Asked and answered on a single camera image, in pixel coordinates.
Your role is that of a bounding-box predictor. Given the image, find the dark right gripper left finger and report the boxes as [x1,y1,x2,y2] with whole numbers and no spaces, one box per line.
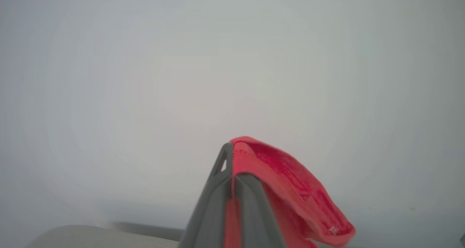
[178,143,234,248]

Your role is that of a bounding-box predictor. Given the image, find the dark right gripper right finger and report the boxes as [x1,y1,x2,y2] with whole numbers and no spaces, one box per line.
[234,173,286,248]

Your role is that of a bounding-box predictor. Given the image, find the red white-striped shorts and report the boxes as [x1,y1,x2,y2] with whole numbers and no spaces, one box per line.
[223,136,356,248]

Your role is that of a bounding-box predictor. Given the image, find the grey fabric sofa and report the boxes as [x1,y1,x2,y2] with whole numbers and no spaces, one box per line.
[25,222,182,248]

